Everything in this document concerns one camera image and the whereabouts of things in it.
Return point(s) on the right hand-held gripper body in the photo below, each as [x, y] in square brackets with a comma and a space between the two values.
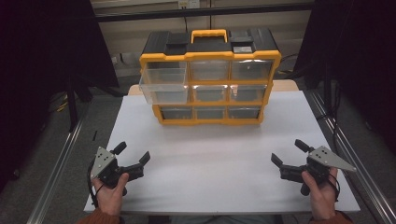
[320, 163]

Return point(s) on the person's left hand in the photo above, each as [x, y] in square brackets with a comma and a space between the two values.
[110, 196]

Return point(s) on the small black floor strip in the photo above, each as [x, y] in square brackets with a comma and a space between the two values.
[94, 135]

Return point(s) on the black horizontal bar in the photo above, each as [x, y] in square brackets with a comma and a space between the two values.
[202, 12]

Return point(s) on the group of clear drawers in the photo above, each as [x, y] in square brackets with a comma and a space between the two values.
[210, 93]

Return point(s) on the person's right hand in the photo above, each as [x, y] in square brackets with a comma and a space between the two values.
[322, 196]

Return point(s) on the metal floor rail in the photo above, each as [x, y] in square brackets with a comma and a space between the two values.
[351, 155]
[56, 174]

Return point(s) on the yellow and black organizer box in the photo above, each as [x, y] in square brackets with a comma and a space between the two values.
[208, 46]

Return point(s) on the black curtain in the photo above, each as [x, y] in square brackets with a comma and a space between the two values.
[40, 62]
[358, 62]

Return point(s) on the clear plastic drawer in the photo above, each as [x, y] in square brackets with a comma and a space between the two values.
[163, 84]

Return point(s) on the black stand pole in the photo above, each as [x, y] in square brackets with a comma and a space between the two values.
[72, 105]
[327, 87]

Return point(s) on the white wall outlet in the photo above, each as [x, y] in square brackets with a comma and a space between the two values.
[188, 3]

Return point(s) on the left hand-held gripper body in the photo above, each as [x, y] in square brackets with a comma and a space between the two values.
[104, 161]

